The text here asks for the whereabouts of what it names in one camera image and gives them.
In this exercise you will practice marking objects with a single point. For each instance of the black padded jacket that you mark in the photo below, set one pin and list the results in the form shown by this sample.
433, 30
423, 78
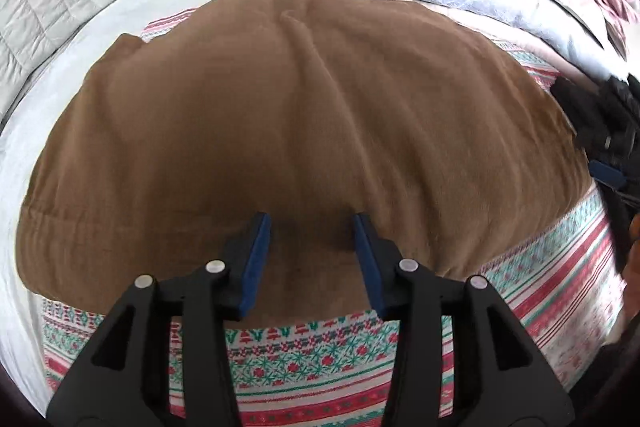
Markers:
575, 107

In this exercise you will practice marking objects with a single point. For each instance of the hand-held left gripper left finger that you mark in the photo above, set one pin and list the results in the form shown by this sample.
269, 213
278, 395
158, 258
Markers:
252, 262

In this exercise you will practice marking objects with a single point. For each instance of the red green patterned blanket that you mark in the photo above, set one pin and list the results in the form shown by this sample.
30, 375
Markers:
310, 357

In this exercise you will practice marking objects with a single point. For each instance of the brown coat with fur collar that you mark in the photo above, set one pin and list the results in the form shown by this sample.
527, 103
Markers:
300, 132

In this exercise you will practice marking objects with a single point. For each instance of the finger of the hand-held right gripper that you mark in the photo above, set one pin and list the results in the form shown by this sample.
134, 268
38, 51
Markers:
607, 174

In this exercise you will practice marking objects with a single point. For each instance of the bed with grey sheet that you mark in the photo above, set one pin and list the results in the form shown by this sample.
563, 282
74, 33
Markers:
30, 147

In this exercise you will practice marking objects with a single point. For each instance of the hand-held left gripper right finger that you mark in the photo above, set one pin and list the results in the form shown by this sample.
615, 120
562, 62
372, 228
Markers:
370, 257

